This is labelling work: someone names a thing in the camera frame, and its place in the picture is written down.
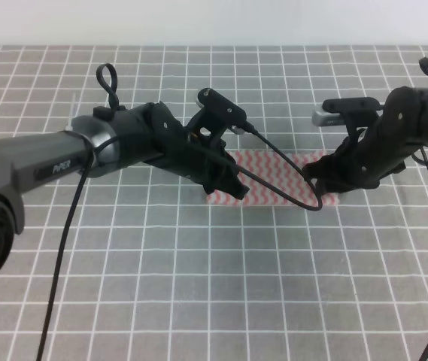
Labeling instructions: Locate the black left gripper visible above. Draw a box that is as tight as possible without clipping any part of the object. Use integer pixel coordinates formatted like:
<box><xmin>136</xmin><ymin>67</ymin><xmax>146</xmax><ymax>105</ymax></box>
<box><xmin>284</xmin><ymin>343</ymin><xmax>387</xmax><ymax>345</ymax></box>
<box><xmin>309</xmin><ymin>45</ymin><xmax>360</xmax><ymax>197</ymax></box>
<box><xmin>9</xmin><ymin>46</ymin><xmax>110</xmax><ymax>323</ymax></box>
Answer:
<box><xmin>160</xmin><ymin>128</ymin><xmax>246</xmax><ymax>199</ymax></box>

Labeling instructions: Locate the black left camera cable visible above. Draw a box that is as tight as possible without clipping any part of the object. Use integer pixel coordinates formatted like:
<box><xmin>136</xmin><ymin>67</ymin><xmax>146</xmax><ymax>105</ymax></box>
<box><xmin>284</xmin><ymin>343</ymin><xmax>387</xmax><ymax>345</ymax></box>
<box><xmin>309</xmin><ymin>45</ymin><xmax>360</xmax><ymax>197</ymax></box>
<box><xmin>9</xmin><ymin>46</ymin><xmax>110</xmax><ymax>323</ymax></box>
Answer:
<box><xmin>35</xmin><ymin>63</ymin><xmax>324</xmax><ymax>361</ymax></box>

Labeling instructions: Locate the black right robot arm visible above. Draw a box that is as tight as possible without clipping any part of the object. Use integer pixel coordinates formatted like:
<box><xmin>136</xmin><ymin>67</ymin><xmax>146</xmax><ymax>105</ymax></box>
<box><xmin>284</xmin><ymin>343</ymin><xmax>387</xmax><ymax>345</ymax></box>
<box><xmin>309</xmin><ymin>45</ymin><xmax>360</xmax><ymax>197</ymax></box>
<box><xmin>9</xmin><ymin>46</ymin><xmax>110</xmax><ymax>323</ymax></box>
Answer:
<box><xmin>302</xmin><ymin>86</ymin><xmax>428</xmax><ymax>194</ymax></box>

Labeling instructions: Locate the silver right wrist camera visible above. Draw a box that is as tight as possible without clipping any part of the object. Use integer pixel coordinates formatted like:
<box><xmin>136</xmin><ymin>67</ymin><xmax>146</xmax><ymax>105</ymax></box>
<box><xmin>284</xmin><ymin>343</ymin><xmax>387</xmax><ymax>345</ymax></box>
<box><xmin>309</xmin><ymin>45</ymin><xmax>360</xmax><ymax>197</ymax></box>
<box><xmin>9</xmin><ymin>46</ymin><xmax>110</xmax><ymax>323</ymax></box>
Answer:
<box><xmin>311</xmin><ymin>96</ymin><xmax>384</xmax><ymax>131</ymax></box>

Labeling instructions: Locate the grey grid tablecloth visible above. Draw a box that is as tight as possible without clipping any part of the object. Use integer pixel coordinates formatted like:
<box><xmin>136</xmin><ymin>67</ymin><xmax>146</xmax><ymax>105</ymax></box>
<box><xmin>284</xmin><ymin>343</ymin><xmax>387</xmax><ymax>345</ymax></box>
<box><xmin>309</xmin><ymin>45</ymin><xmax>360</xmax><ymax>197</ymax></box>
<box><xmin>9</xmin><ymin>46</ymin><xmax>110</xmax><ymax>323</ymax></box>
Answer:
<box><xmin>0</xmin><ymin>45</ymin><xmax>428</xmax><ymax>360</ymax></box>

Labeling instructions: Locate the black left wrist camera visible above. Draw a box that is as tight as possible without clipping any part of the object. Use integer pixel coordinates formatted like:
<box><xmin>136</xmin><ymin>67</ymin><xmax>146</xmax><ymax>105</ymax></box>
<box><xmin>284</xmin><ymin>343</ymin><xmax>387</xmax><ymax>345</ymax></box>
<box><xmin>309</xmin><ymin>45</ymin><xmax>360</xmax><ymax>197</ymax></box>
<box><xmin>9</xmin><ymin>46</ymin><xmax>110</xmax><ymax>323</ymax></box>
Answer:
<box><xmin>197</xmin><ymin>88</ymin><xmax>251</xmax><ymax>135</ymax></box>

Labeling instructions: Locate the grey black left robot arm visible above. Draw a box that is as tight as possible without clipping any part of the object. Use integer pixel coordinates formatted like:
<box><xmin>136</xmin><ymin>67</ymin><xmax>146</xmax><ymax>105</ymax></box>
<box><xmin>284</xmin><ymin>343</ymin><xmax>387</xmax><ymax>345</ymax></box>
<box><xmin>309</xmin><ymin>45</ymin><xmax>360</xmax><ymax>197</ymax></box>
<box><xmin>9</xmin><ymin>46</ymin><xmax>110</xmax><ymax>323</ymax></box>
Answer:
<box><xmin>0</xmin><ymin>102</ymin><xmax>247</xmax><ymax>269</ymax></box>

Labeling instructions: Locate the pink white wavy towel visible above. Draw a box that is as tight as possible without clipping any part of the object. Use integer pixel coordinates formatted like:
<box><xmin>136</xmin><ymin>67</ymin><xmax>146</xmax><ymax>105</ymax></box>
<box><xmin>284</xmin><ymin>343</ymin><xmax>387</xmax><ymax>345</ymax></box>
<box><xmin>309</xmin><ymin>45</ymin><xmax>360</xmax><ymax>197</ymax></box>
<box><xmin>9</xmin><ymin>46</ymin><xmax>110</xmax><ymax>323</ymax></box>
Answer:
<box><xmin>205</xmin><ymin>149</ymin><xmax>341</xmax><ymax>207</ymax></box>

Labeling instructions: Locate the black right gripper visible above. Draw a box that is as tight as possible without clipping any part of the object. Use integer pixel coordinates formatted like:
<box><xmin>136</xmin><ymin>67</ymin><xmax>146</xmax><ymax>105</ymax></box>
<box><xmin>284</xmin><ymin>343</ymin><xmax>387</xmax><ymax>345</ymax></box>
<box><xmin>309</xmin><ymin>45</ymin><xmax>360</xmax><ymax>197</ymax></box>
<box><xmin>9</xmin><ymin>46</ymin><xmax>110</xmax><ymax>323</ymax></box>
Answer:
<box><xmin>302</xmin><ymin>128</ymin><xmax>379</xmax><ymax>196</ymax></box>

